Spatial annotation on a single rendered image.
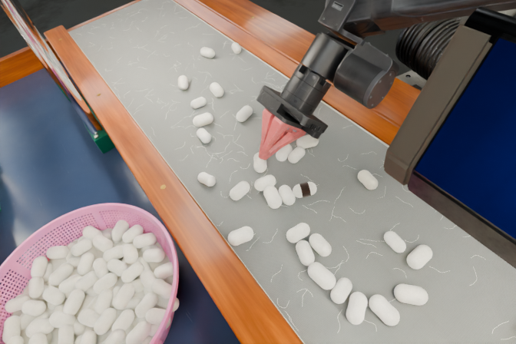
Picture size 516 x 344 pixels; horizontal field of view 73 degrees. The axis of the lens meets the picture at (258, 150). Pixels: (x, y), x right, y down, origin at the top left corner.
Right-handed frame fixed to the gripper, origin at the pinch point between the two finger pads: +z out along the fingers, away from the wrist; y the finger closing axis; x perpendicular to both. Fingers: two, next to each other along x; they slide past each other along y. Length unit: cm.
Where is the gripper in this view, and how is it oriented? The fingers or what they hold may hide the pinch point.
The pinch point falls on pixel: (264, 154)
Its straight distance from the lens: 55.6
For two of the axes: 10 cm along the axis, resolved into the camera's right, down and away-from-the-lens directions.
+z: -5.1, 8.2, 2.6
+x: 6.3, 1.5, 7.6
